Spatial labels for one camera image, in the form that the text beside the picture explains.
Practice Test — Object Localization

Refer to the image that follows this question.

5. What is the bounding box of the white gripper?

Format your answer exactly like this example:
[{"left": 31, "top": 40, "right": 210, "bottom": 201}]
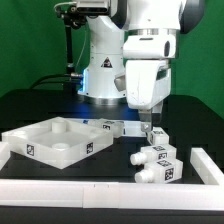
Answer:
[{"left": 125, "top": 60, "right": 171, "bottom": 131}]

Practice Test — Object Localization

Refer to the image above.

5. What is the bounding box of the white square tabletop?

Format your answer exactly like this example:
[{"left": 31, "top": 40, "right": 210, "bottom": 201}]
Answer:
[{"left": 2, "top": 117, "right": 113, "bottom": 169}]

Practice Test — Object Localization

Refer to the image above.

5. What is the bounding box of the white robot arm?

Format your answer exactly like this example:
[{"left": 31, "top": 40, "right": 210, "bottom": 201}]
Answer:
[{"left": 77, "top": 0, "right": 205, "bottom": 132}]

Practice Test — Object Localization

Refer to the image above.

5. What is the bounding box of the white tag base sheet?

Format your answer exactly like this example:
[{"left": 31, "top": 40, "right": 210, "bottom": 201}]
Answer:
[{"left": 74, "top": 118, "right": 146, "bottom": 137}]

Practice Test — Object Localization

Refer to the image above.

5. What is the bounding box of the white U-shaped fence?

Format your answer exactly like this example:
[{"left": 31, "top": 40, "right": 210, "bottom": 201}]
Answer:
[{"left": 0, "top": 148, "right": 224, "bottom": 211}]

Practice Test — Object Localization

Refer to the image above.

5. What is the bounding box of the black cable bundle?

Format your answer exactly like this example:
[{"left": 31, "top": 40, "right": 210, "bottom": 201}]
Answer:
[{"left": 29, "top": 73, "right": 84, "bottom": 91}]

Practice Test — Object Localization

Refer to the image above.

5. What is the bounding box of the black camera on stand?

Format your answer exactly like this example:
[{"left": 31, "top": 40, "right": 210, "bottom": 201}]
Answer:
[{"left": 54, "top": 0, "right": 110, "bottom": 93}]

